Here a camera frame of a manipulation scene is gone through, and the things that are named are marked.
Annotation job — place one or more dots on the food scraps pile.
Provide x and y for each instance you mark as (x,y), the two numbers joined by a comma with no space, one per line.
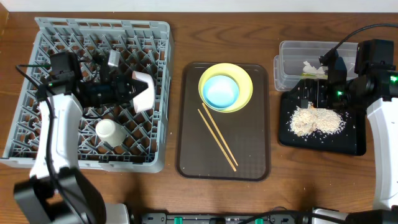
(306,121)

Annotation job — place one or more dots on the lower wooden chopstick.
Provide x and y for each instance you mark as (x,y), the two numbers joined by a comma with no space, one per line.
(217,141)

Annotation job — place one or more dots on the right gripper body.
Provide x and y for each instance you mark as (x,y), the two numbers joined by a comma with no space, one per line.
(333,96)

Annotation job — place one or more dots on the clear plastic bin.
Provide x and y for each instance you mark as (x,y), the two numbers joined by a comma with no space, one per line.
(289,64)

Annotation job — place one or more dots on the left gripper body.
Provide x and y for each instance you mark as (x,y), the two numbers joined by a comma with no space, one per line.
(97,93)

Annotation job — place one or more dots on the dark brown serving tray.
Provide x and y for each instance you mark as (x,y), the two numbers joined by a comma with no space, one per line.
(246,132)

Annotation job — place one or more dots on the yellow round plate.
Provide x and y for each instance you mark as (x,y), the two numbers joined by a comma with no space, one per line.
(238,74)

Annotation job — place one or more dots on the black waste tray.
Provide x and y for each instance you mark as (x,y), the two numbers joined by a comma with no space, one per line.
(350,138)

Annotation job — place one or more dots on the white cup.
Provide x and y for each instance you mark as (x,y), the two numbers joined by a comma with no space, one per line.
(110,132)

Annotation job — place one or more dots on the green snack wrapper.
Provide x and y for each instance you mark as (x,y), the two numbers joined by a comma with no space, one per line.
(314,75)

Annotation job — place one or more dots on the grey plastic dishwasher rack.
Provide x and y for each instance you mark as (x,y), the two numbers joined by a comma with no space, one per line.
(145,46)

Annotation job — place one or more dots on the white tissue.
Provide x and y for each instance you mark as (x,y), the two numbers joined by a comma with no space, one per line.
(311,70)

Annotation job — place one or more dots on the upper wooden chopstick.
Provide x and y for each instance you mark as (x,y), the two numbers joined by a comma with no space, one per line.
(219,133)

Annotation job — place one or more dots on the wooden chopstick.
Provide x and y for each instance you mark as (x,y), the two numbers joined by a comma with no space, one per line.
(219,133)
(217,141)

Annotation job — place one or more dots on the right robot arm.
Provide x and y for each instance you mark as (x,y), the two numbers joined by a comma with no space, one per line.
(373,91)

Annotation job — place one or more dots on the light blue bowl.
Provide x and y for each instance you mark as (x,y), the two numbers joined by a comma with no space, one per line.
(220,92)

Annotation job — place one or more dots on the pink bowl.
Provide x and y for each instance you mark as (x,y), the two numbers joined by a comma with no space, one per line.
(145,100)

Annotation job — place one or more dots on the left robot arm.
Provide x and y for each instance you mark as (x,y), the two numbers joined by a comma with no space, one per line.
(57,191)

